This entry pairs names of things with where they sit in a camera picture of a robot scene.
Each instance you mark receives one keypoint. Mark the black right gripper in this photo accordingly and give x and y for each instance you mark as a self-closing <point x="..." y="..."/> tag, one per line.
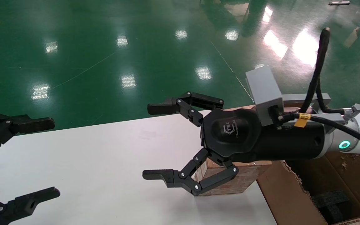
<point x="245" y="134"/>

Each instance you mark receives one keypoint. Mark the big brown cardboard box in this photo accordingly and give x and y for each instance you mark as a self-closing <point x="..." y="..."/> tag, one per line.
<point x="280" y="193"/>

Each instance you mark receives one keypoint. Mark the brown wooden pallet board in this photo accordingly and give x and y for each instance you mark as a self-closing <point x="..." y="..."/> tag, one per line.
<point x="245" y="107"/>

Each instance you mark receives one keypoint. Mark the black foam block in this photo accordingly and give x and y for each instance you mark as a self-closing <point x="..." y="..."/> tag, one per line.
<point x="330" y="203"/>

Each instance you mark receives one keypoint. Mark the grey flat floor bar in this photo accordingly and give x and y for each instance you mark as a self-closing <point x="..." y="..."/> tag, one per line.
<point x="339" y="3"/>

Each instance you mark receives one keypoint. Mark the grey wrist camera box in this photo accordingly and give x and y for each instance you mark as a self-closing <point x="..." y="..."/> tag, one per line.
<point x="262" y="87"/>

